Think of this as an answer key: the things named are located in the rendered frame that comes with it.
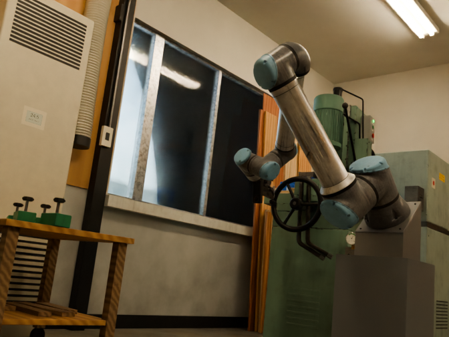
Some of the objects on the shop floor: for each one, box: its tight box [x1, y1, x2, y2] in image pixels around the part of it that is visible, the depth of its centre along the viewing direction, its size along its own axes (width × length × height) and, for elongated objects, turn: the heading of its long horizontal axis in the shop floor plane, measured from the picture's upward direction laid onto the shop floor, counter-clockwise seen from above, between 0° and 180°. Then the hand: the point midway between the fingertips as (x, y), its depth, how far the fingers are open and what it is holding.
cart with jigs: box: [0, 196, 135, 337], centre depth 217 cm, size 66×57×64 cm
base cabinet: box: [263, 227, 355, 337], centre depth 287 cm, size 45×58×71 cm
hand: (271, 198), depth 260 cm, fingers closed
